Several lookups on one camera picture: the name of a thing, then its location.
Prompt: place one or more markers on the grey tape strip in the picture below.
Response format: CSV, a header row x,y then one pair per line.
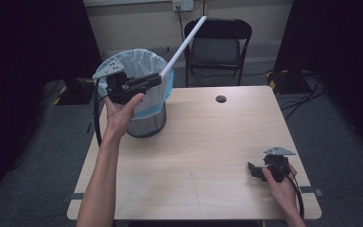
x,y
312,190
72,197

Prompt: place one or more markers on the white and blue trash bag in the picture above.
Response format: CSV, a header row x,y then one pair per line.
x,y
152,101

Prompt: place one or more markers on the white wall socket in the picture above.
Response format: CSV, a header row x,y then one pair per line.
x,y
182,4

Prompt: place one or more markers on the person's left hand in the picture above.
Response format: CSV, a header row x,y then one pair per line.
x,y
119,116

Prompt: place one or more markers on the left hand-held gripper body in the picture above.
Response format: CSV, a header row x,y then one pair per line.
x,y
116,88

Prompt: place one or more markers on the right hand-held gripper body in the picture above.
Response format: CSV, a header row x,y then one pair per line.
x,y
279,165

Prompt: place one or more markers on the black mesh trash can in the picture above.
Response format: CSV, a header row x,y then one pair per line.
x,y
149,124

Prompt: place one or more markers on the black folding chair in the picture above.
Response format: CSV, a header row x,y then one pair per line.
x,y
216,50

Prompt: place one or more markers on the person's right hand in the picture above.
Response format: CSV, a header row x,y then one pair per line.
x,y
283,190

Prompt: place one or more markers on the long white straw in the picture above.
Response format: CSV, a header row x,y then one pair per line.
x,y
184,45

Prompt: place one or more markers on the dark curtain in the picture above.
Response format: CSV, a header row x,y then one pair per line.
x,y
343,47
28,47

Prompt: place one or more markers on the black stand base striped tape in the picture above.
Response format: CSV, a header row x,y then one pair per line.
x,y
288,82
75,93

